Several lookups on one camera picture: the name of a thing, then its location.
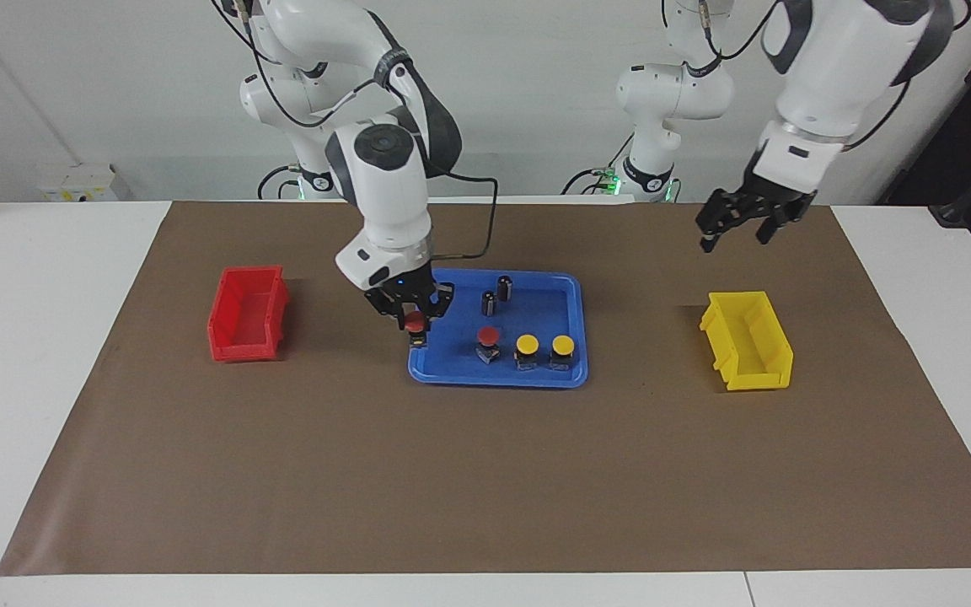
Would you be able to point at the small black cylinder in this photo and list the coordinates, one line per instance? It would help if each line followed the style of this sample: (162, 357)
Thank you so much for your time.
(489, 303)
(504, 287)

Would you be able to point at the white wall power box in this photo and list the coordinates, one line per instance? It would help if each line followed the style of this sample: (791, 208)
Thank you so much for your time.
(81, 181)

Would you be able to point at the red push button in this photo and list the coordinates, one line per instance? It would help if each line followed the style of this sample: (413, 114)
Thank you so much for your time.
(488, 336)
(415, 320)

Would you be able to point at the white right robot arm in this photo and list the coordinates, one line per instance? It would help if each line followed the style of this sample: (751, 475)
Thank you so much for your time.
(384, 185)

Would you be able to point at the black backdrop panel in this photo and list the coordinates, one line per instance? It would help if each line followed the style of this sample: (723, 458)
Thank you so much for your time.
(915, 181)

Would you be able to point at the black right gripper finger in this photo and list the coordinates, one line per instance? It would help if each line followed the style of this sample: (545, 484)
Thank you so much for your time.
(442, 299)
(384, 302)

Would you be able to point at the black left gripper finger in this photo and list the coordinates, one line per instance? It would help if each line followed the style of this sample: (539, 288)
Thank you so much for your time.
(715, 215)
(776, 222)

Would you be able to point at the brown paper table mat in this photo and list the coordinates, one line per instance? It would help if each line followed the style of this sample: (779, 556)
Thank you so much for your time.
(485, 472)

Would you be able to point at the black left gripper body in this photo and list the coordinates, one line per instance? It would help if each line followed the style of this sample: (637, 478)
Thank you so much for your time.
(776, 201)

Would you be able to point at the yellow plastic storage bin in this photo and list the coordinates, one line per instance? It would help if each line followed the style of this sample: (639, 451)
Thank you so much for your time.
(759, 346)

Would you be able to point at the yellow push button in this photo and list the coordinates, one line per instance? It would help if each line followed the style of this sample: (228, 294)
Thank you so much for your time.
(563, 344)
(527, 343)

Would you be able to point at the red plastic storage bin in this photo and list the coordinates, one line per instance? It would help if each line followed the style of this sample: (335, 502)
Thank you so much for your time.
(245, 320)

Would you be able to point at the blue plastic tray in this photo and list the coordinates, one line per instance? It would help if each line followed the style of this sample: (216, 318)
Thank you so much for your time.
(536, 320)

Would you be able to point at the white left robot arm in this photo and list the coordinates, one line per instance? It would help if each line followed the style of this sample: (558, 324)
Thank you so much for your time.
(823, 84)

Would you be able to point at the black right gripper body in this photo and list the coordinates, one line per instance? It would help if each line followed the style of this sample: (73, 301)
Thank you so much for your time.
(408, 288)

